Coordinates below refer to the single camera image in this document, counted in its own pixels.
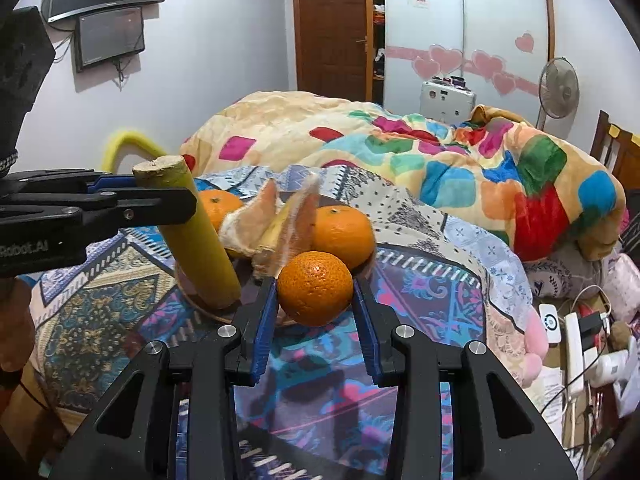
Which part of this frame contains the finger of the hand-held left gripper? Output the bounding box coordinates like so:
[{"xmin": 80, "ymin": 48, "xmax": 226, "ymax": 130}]
[
  {"xmin": 0, "ymin": 168, "xmax": 146, "ymax": 198},
  {"xmin": 4, "ymin": 186, "xmax": 198, "ymax": 233}
]

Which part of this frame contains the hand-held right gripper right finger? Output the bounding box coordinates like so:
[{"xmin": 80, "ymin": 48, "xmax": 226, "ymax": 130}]
[{"xmin": 352, "ymin": 280, "xmax": 576, "ymax": 480}]

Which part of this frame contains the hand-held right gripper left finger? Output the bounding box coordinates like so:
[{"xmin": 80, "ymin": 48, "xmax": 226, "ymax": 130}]
[{"xmin": 47, "ymin": 276, "xmax": 281, "ymax": 480}]

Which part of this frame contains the long sugarcane piece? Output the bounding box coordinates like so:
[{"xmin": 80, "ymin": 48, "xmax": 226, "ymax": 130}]
[{"xmin": 132, "ymin": 156, "xmax": 242, "ymax": 310}]

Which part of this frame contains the small mandarin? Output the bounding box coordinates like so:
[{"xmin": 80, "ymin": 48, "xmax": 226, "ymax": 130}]
[{"xmin": 276, "ymin": 251, "xmax": 354, "ymax": 327}]

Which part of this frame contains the orange with round sticker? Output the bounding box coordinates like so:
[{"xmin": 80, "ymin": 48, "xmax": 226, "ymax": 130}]
[{"xmin": 197, "ymin": 189, "xmax": 244, "ymax": 233}]

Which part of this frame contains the purple plate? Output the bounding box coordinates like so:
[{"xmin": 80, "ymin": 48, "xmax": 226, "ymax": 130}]
[{"xmin": 174, "ymin": 190, "xmax": 377, "ymax": 331}]

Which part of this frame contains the large orange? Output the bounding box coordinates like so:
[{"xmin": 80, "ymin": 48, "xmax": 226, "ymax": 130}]
[{"xmin": 311, "ymin": 205, "xmax": 376, "ymax": 271}]

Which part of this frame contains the person's left hand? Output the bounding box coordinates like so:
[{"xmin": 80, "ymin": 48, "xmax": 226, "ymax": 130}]
[{"xmin": 0, "ymin": 278, "xmax": 37, "ymax": 373}]

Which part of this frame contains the blue patterned blanket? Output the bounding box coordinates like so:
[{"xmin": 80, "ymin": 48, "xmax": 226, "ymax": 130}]
[{"xmin": 27, "ymin": 165, "xmax": 533, "ymax": 480}]

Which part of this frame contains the pink plush toy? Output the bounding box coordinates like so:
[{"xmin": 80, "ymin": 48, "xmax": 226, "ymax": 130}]
[{"xmin": 515, "ymin": 310, "xmax": 546, "ymax": 387}]

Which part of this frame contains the colourful patchwork quilt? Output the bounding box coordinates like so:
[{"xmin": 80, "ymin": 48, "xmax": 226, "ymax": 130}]
[{"xmin": 180, "ymin": 91, "xmax": 628, "ymax": 263}]

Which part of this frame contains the white square device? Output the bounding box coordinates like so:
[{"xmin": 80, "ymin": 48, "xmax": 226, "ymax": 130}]
[{"xmin": 539, "ymin": 304, "xmax": 562, "ymax": 347}]

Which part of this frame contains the grey printed cloth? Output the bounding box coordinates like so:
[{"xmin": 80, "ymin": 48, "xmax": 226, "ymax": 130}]
[{"xmin": 520, "ymin": 245, "xmax": 616, "ymax": 307}]

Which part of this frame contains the white power strip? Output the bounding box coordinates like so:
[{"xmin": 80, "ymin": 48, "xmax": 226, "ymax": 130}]
[{"xmin": 565, "ymin": 312, "xmax": 586, "ymax": 396}]

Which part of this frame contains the black and red charger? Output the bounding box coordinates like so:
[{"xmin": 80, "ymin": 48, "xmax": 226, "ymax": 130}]
[{"xmin": 580, "ymin": 310, "xmax": 609, "ymax": 342}]

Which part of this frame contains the white plastic bottle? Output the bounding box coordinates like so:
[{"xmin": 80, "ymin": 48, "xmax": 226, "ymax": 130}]
[{"xmin": 592, "ymin": 350, "xmax": 631, "ymax": 387}]

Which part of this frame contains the brown wooden door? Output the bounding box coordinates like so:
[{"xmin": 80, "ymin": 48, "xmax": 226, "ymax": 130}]
[{"xmin": 291, "ymin": 0, "xmax": 373, "ymax": 101}]

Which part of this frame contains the wooden bed headboard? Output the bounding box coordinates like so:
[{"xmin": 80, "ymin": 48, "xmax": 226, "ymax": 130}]
[{"xmin": 590, "ymin": 110, "xmax": 640, "ymax": 177}]

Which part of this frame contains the standing electric fan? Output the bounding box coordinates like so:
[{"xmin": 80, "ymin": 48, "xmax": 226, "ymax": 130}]
[{"xmin": 535, "ymin": 56, "xmax": 581, "ymax": 131}]

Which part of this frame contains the wooden wardrobe with sliding doors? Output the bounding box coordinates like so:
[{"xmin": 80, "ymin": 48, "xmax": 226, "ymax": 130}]
[{"xmin": 291, "ymin": 0, "xmax": 556, "ymax": 126}]

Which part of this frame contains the small black wall monitor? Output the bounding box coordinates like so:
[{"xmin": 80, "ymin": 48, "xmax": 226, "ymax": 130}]
[{"xmin": 74, "ymin": 6, "xmax": 146, "ymax": 73}]

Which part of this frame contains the black hanging monitor cable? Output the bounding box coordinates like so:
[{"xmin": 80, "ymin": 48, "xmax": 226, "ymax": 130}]
[{"xmin": 112, "ymin": 57, "xmax": 134, "ymax": 85}]

